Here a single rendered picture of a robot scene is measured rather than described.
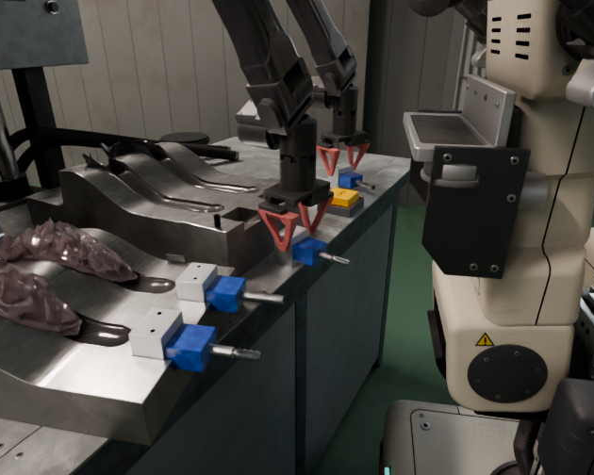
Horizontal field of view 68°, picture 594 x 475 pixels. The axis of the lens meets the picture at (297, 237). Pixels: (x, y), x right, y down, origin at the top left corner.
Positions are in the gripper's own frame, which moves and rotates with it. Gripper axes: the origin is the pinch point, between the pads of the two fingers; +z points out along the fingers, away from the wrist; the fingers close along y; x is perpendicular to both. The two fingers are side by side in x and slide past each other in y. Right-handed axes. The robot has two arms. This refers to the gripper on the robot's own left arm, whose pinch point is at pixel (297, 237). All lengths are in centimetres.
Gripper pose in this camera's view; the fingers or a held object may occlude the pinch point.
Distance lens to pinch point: 74.7
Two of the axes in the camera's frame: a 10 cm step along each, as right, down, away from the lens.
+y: -5.9, 3.5, -7.3
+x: 8.1, 2.7, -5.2
